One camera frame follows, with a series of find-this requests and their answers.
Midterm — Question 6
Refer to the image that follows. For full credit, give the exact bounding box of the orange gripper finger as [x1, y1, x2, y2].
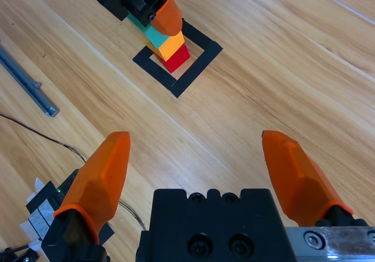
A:
[40, 131, 132, 262]
[261, 130, 369, 229]

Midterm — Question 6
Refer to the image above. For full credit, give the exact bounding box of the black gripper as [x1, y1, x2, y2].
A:
[89, 0, 184, 38]

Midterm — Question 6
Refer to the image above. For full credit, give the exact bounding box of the green wooden cube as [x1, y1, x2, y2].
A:
[126, 0, 171, 49]

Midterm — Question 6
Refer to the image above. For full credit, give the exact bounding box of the yellow wooden cube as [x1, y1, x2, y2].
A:
[142, 30, 186, 62]

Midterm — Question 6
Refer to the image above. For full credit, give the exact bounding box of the red wooden cube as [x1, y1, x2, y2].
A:
[152, 43, 190, 74]

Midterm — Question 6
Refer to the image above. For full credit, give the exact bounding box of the small black device green light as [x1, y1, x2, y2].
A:
[54, 168, 80, 207]

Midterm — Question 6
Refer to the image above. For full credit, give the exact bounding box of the black tape patch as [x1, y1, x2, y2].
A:
[25, 181, 64, 215]

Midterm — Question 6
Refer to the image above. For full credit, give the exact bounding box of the grey white foam pad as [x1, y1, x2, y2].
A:
[19, 177, 56, 253]

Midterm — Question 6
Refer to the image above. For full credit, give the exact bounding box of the black tape square outline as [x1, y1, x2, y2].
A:
[132, 18, 224, 98]

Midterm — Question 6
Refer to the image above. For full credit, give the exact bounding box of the thin black wire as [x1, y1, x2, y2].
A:
[0, 114, 147, 231]

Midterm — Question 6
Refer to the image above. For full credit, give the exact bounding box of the black connector with cable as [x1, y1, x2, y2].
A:
[0, 244, 40, 262]

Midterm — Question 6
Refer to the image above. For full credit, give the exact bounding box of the grey metal rail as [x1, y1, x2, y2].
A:
[0, 43, 60, 118]

